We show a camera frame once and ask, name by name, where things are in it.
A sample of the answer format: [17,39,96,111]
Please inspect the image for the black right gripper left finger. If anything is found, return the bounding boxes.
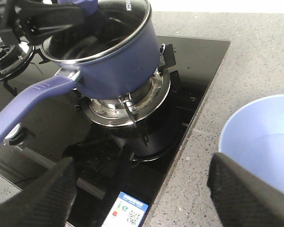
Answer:
[0,157,77,227]

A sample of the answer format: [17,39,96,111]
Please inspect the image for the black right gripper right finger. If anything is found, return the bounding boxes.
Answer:
[207,152,284,227]

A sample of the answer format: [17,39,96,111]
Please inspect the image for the chrome burner ring tray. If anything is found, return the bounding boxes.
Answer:
[81,72,171,127]

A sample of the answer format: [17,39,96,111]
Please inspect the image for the black burner left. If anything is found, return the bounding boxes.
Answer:
[0,39,36,82]

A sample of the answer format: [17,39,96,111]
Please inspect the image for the blue energy label sticker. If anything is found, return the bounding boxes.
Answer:
[102,192,148,227]

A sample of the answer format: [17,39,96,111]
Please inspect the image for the blue plastic bowl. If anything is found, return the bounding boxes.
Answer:
[218,94,284,193]

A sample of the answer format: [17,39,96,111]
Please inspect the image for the black pot support grate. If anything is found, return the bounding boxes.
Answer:
[74,43,180,128]

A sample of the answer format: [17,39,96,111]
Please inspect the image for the cooktop control knob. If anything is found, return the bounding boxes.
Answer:
[4,127,36,151]

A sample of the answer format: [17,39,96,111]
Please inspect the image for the glass pot lid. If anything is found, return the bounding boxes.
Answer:
[41,0,151,64]

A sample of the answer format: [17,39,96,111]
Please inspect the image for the black glass gas cooktop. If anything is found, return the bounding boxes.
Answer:
[0,36,229,227]

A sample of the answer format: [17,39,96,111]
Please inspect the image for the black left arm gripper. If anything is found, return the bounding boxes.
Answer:
[4,0,85,45]

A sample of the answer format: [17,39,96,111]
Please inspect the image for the blue saucepan with handle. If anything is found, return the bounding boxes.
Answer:
[0,0,160,143]

